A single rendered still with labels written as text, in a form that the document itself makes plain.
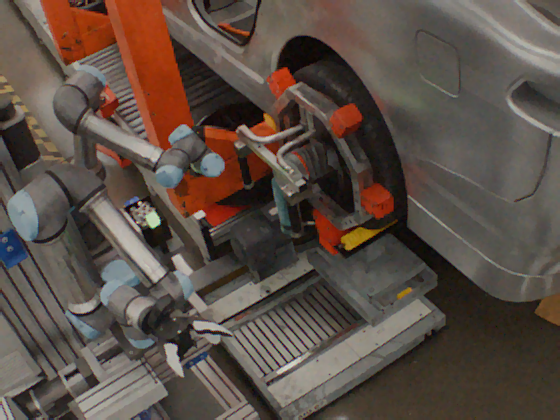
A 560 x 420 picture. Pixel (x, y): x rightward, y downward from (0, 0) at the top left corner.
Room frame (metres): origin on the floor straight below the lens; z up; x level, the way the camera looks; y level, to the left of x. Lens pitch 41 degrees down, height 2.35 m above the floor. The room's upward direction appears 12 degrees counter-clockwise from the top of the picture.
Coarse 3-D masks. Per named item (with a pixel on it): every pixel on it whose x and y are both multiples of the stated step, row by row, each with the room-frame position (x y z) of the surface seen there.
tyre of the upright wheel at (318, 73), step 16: (320, 64) 2.05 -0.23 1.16; (336, 64) 2.00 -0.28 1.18; (304, 80) 2.05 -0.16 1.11; (320, 80) 1.95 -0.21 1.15; (336, 80) 1.89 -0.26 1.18; (352, 80) 1.88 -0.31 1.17; (336, 96) 1.87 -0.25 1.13; (352, 96) 1.82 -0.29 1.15; (368, 96) 1.82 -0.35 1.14; (368, 112) 1.77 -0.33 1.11; (368, 128) 1.72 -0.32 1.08; (384, 128) 1.73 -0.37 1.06; (368, 144) 1.72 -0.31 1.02; (384, 144) 1.69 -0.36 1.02; (384, 160) 1.66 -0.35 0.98; (384, 176) 1.65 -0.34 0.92; (400, 176) 1.66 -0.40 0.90; (400, 192) 1.65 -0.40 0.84; (400, 208) 1.67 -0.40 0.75; (368, 224) 1.76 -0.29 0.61; (384, 224) 1.68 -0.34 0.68
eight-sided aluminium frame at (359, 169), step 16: (288, 96) 1.99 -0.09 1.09; (304, 96) 1.92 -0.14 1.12; (320, 96) 1.90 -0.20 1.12; (272, 112) 2.14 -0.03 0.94; (288, 112) 2.12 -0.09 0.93; (320, 112) 1.81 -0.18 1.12; (288, 128) 2.14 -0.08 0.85; (336, 144) 1.75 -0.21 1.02; (352, 144) 1.74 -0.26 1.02; (352, 160) 1.68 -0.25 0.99; (368, 160) 1.69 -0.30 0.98; (352, 176) 1.67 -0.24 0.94; (368, 176) 1.67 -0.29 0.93; (320, 192) 1.99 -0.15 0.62; (320, 208) 1.91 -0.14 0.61; (336, 208) 1.88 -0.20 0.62; (336, 224) 1.81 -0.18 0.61; (352, 224) 1.71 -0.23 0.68
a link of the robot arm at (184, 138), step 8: (176, 128) 1.75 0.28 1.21; (184, 128) 1.72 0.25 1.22; (176, 136) 1.70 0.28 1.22; (184, 136) 1.70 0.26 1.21; (192, 136) 1.71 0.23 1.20; (176, 144) 1.68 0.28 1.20; (184, 144) 1.67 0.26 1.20; (192, 144) 1.68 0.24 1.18; (200, 144) 1.70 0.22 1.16; (192, 152) 1.66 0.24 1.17; (200, 152) 1.68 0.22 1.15; (192, 160) 1.68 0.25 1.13
